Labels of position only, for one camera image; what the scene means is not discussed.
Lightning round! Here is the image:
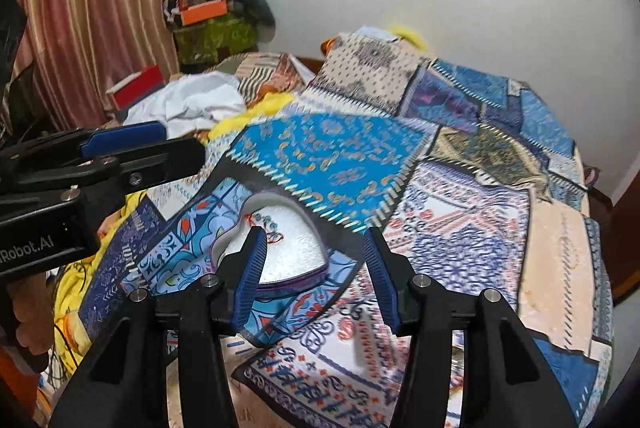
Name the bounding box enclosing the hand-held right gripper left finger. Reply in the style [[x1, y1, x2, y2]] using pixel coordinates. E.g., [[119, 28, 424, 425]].
[[50, 225, 271, 428]]

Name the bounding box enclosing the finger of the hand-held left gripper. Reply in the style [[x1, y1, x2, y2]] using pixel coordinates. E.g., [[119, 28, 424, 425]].
[[0, 138, 207, 229], [0, 121, 169, 174]]

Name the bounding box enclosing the heart-shaped tin box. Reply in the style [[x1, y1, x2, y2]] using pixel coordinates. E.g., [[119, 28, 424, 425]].
[[209, 192, 332, 295]]

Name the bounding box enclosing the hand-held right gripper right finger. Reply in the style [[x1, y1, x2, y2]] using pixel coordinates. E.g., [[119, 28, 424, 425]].
[[362, 227, 593, 428]]

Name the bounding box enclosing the dark green pillow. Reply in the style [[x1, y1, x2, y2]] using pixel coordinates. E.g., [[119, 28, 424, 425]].
[[220, 0, 277, 29]]

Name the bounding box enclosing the orange box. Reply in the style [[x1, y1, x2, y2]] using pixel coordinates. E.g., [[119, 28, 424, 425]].
[[179, 0, 237, 26]]

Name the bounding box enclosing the white cloth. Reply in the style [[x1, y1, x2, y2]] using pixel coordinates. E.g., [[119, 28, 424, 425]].
[[122, 71, 250, 138]]

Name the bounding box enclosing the patchwork printed blanket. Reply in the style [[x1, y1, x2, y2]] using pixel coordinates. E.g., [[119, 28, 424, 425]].
[[75, 26, 617, 428]]

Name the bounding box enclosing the green patterned cloth bundle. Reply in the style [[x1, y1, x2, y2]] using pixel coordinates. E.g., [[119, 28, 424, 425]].
[[172, 16, 260, 65]]

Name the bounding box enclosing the red box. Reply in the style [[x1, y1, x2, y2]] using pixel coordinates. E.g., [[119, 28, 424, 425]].
[[106, 64, 166, 111]]

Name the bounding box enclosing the beaded bracelet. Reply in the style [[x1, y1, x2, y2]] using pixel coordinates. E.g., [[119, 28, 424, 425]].
[[247, 213, 287, 245]]

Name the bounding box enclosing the yellow cloth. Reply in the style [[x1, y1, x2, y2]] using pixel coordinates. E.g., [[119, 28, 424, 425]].
[[197, 92, 296, 146]]

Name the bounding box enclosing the person's left hand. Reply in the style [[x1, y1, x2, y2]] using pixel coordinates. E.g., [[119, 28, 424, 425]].
[[7, 275, 57, 359]]

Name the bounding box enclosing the striped curtain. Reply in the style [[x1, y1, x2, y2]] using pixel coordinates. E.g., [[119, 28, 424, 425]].
[[0, 0, 190, 129]]

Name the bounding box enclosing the wooden bed frame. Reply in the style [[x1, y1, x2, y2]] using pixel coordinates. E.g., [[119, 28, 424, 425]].
[[582, 163, 636, 309]]

